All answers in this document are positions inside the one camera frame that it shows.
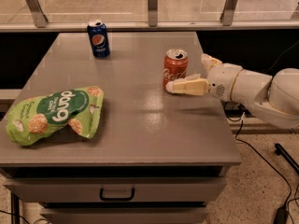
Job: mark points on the grey drawer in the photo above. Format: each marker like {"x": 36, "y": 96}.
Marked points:
{"x": 125, "y": 215}
{"x": 86, "y": 190}

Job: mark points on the black stand leg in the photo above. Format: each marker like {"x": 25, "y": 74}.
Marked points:
{"x": 281, "y": 151}

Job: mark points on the middle metal railing bracket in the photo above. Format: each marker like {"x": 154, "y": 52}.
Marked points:
{"x": 152, "y": 13}

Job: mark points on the left metal railing bracket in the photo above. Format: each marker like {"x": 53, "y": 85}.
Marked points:
{"x": 39, "y": 18}

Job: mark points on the metal railing bracket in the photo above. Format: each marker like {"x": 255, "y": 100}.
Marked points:
{"x": 39, "y": 18}
{"x": 152, "y": 13}
{"x": 227, "y": 16}

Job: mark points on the blue pepsi can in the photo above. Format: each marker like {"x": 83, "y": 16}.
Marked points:
{"x": 97, "y": 32}

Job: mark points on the black drawer handle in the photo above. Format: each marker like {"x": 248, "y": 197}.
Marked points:
{"x": 116, "y": 195}

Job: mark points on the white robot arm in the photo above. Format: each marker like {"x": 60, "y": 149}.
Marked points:
{"x": 273, "y": 99}

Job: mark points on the right metal railing bracket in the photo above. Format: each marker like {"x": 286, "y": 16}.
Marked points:
{"x": 227, "y": 16}

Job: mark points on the green dang chips bag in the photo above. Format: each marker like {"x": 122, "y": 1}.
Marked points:
{"x": 39, "y": 117}

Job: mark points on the grey lower drawer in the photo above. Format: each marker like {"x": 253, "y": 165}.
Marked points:
{"x": 125, "y": 215}

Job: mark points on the red coca-cola can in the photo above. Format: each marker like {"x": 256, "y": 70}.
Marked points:
{"x": 175, "y": 65}

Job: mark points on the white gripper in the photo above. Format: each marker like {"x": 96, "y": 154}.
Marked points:
{"x": 221, "y": 79}

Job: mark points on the black power adapter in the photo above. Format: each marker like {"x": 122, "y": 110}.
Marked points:
{"x": 281, "y": 215}

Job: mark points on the grey upper drawer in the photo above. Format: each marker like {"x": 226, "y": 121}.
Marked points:
{"x": 86, "y": 190}

